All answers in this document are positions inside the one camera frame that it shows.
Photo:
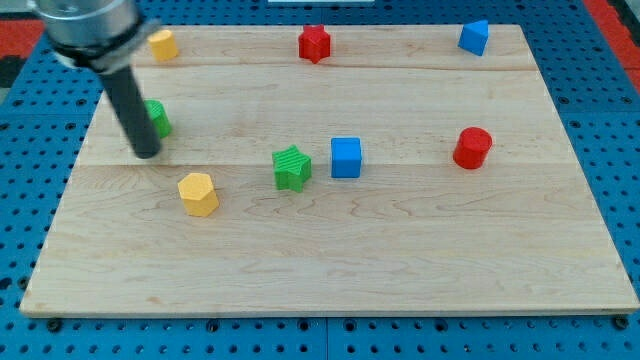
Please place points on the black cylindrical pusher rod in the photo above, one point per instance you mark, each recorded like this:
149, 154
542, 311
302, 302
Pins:
127, 102

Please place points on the green star block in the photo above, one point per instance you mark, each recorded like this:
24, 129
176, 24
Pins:
291, 168

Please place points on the red star block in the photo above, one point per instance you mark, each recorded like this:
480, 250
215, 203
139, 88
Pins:
314, 43

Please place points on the green cylinder block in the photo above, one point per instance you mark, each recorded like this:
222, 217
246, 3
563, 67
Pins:
158, 116

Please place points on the yellow block top left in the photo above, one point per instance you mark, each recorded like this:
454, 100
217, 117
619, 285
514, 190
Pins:
163, 45

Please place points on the yellow hexagon block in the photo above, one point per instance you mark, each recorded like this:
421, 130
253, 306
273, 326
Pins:
198, 194

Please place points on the wooden board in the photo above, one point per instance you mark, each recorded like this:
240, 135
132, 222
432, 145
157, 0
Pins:
415, 235

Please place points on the blue cube block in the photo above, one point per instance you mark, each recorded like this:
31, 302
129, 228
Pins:
346, 157

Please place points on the red cylinder block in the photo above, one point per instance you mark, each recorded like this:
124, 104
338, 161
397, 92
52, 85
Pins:
472, 148

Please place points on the blue triangle block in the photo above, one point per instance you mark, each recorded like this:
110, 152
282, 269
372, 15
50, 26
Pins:
474, 37

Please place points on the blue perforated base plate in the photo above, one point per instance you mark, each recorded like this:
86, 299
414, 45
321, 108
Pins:
46, 113

